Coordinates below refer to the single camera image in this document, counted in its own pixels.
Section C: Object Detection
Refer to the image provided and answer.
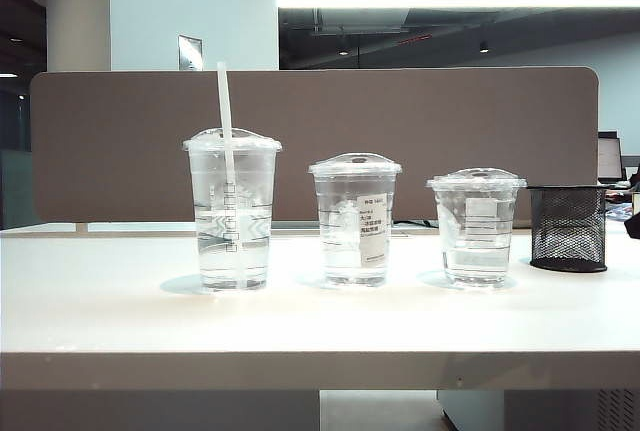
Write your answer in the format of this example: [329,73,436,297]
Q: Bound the white drinking straw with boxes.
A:
[216,61,251,291]

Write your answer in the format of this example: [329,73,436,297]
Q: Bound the black mesh pen holder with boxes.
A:
[526,184,609,273]

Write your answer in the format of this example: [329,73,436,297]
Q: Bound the medium clear cup white label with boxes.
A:
[307,152,403,289]

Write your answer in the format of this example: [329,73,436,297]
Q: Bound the large clear plastic cup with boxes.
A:
[181,126,284,294]

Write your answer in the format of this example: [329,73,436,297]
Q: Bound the small clear plastic cup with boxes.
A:
[425,167,528,291]

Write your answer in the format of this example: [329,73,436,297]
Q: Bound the brown desk partition panel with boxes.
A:
[28,66,600,225]

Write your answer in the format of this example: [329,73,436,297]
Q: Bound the long ceiling light strip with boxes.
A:
[276,0,640,10]

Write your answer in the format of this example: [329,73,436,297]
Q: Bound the background computer monitor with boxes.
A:
[597,131,625,185]

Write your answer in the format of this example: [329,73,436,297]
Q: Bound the silver wall sign plate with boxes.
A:
[177,34,204,72]

